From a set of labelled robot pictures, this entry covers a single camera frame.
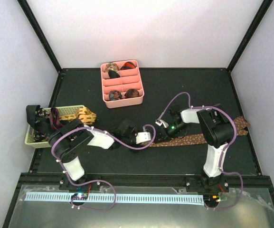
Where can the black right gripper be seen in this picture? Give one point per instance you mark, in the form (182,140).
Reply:
(166,136)

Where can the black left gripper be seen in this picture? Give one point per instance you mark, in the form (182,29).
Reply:
(138,145)

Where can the brown floral necktie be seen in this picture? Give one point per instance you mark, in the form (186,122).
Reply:
(240,122)

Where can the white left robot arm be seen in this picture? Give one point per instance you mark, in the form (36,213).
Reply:
(71,140)

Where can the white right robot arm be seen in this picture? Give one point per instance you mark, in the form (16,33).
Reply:
(218,130)

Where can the dark brown rolled tie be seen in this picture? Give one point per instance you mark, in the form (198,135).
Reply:
(132,93)

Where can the blue patterned rolled tie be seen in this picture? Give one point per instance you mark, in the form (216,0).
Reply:
(115,95)

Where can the yellow patterned tie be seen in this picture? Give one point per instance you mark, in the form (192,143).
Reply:
(83,114)

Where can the pink divided organizer box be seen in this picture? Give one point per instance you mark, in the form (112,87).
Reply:
(130,79)

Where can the light green plastic basket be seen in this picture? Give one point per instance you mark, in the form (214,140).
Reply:
(63,110)

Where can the black orange rolled tie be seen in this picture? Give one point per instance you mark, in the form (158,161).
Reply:
(128,65)

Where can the floral rolled tie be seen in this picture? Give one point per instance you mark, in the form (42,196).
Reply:
(112,66)

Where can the dark striped tie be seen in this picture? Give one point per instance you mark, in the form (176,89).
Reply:
(54,119)

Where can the black patterned tie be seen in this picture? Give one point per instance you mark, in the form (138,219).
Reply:
(38,119)

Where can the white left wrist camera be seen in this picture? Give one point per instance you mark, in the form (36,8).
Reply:
(143,137)

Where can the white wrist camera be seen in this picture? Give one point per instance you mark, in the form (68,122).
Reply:
(143,137)
(161,123)

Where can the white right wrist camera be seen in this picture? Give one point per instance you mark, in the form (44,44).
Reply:
(161,123)

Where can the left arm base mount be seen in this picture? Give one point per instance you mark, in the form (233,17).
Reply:
(80,191)

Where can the light blue cable duct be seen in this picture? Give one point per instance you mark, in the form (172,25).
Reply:
(117,198)

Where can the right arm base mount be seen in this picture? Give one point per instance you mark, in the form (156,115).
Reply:
(214,190)

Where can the black corner frame post right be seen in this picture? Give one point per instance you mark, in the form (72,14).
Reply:
(264,7)

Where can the black corner frame post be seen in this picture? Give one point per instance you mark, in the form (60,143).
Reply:
(39,33)
(264,7)

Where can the black corner frame post left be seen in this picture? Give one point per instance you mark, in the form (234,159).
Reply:
(39,33)

